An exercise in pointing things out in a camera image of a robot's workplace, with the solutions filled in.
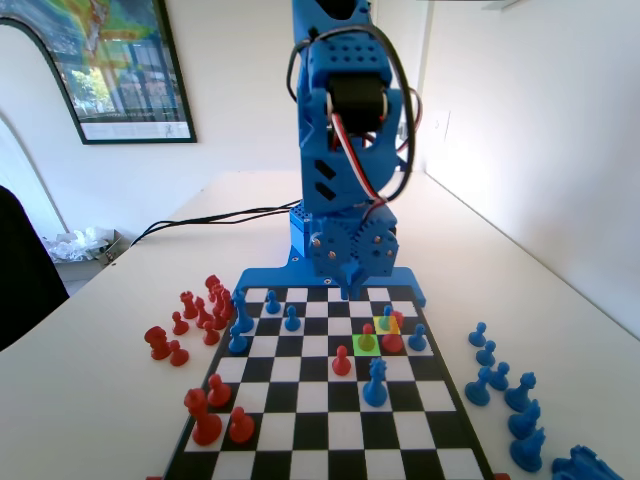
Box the red queen chess piece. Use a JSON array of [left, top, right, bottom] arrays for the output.
[[381, 309, 405, 354]]

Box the blue bishop chess piece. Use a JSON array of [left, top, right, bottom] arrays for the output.
[[230, 288, 257, 337]]

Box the red bishop chess piece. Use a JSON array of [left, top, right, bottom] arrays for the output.
[[194, 296, 214, 330], [210, 287, 229, 331]]

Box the blue king chess piece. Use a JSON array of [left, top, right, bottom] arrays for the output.
[[503, 371, 539, 414]]

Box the red king chess piece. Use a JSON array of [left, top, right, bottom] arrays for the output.
[[183, 388, 223, 447]]

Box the blue knight chess piece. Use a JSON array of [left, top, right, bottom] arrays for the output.
[[507, 398, 542, 441], [509, 427, 547, 473]]

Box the blue rook chess piece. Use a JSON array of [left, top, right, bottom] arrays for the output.
[[551, 443, 629, 480]]

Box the blue plastic block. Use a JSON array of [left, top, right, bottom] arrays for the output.
[[232, 247, 430, 309]]

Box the black and white chessboard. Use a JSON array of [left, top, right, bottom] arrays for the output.
[[162, 284, 496, 480]]

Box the cardboard box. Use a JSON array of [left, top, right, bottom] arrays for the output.
[[49, 228, 124, 266]]

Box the crumpled clear plastic wrap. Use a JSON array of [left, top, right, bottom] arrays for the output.
[[42, 226, 110, 264]]

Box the black framed map poster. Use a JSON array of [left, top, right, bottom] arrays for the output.
[[0, 0, 198, 146]]

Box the white arched panel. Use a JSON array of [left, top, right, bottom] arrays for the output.
[[0, 17, 71, 241]]

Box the red white black servo wire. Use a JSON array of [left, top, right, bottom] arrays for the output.
[[324, 89, 391, 211]]

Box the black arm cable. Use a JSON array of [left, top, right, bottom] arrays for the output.
[[285, 22, 425, 204]]

